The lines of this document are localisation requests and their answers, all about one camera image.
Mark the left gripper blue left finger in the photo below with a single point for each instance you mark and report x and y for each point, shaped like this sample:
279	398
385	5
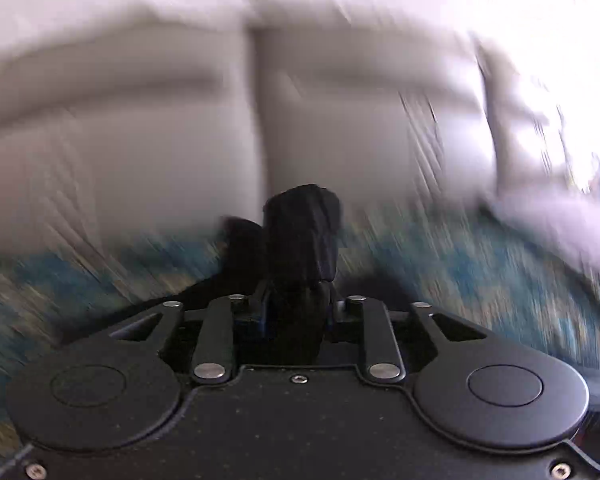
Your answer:
231	336

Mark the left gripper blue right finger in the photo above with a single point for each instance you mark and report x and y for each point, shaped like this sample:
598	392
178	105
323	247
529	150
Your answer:
359	334

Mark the black pants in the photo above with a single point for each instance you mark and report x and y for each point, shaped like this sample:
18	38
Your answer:
288	264

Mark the teal paisley patterned throw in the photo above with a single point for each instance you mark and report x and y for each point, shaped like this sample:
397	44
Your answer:
468	264

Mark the beige leather sofa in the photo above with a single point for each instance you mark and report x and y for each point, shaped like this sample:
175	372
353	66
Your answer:
124	118

